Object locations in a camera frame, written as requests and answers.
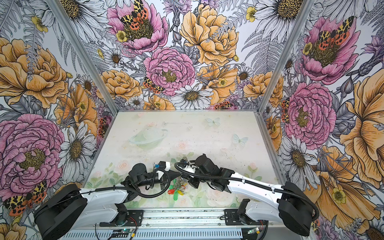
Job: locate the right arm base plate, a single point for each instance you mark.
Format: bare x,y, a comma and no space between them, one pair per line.
233,217

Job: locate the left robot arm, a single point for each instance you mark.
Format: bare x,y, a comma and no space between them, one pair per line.
74,207

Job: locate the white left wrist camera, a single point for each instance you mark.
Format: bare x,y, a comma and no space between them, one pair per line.
166,166

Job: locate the aluminium front rail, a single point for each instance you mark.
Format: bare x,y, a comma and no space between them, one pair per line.
180,217

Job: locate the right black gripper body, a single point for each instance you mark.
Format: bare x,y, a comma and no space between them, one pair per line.
194,182

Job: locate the green circuit board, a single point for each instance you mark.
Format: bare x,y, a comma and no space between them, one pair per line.
124,234

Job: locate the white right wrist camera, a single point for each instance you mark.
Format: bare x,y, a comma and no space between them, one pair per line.
186,169

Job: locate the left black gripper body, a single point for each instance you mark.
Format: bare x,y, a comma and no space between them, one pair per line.
153,178

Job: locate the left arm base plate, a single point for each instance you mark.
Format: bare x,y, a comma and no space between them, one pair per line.
129,218

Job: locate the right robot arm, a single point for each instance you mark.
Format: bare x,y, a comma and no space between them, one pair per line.
263,203

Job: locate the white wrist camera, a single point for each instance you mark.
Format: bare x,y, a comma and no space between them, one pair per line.
166,166
186,169

